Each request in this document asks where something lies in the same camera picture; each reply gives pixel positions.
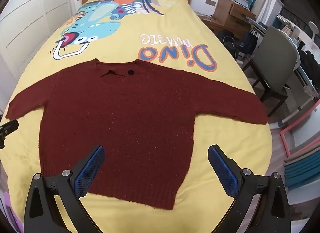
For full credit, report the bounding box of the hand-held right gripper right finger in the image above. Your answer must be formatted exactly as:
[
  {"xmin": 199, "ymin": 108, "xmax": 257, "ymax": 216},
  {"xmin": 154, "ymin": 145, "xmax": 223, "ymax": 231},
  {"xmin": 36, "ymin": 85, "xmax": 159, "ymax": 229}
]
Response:
[{"xmin": 207, "ymin": 144, "xmax": 292, "ymax": 233}]

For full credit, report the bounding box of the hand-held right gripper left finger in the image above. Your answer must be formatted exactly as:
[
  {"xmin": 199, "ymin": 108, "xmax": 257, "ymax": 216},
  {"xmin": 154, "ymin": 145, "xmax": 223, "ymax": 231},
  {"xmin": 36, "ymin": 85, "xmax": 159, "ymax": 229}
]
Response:
[{"xmin": 24, "ymin": 145, "xmax": 107, "ymax": 233}]

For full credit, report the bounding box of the dark red knit sweater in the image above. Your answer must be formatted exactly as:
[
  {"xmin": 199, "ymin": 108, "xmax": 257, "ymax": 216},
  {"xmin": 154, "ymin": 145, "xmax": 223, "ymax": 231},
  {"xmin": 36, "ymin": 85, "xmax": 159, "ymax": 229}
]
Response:
[{"xmin": 5, "ymin": 58, "xmax": 270, "ymax": 211}]

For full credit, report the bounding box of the purple cloth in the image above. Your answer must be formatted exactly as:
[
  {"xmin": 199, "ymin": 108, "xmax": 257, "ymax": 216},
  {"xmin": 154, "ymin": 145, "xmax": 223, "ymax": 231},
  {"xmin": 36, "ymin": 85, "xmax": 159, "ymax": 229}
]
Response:
[{"xmin": 3, "ymin": 190, "xmax": 22, "ymax": 233}]

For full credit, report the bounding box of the stack of teal foam mats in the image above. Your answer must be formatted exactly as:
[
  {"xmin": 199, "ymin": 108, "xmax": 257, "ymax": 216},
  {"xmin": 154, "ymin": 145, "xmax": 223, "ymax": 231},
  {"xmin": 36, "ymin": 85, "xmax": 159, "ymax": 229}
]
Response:
[{"xmin": 284, "ymin": 145, "xmax": 320, "ymax": 191}]

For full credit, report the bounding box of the white panelled wardrobe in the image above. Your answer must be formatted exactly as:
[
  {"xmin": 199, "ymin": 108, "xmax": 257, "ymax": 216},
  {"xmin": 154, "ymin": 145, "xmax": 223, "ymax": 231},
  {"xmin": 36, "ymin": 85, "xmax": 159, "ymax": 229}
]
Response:
[{"xmin": 0, "ymin": 0, "xmax": 84, "ymax": 87}]

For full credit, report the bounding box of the grey-green chair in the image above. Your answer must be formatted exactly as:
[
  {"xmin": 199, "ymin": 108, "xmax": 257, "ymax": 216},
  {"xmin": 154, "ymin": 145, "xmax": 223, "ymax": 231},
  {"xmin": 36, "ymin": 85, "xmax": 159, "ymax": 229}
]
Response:
[{"xmin": 241, "ymin": 26, "xmax": 301, "ymax": 118}]

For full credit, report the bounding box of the black bag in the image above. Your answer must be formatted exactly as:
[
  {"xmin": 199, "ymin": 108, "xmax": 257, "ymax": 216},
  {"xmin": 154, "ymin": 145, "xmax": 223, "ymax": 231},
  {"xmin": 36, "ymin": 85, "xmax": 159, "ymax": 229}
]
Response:
[{"xmin": 217, "ymin": 30, "xmax": 241, "ymax": 59}]

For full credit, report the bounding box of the dark blue bag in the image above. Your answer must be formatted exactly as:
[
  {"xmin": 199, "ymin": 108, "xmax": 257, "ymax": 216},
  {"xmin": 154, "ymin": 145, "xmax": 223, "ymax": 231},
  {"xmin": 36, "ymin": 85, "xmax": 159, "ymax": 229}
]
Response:
[{"xmin": 239, "ymin": 31, "xmax": 261, "ymax": 56}]

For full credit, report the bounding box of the black jacket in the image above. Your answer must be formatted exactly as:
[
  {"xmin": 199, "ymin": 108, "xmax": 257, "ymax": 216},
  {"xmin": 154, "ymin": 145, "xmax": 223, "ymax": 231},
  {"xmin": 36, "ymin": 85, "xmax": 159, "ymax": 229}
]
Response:
[{"xmin": 299, "ymin": 51, "xmax": 320, "ymax": 84}]

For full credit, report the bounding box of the yellow dinosaur printed blanket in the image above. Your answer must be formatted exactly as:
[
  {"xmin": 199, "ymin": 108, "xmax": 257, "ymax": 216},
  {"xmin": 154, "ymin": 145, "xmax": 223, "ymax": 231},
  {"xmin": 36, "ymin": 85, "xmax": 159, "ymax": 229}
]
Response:
[{"xmin": 0, "ymin": 0, "xmax": 273, "ymax": 233}]

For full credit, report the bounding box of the wooden desk cabinet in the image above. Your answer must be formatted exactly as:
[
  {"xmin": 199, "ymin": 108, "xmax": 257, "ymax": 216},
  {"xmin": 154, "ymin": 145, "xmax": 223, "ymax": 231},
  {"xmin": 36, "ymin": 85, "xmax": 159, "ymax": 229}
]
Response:
[{"xmin": 214, "ymin": 0, "xmax": 257, "ymax": 32}]

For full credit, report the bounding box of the white desk lamp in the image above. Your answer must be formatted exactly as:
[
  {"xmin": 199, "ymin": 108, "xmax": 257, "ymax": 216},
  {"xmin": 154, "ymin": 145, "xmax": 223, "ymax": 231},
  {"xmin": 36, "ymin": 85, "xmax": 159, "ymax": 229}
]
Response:
[{"xmin": 308, "ymin": 21, "xmax": 320, "ymax": 41}]

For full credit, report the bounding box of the pink frame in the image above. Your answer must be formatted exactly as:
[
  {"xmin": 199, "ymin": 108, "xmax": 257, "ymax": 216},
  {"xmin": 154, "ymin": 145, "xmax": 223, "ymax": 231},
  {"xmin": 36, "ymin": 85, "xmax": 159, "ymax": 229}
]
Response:
[{"xmin": 279, "ymin": 103, "xmax": 320, "ymax": 159}]

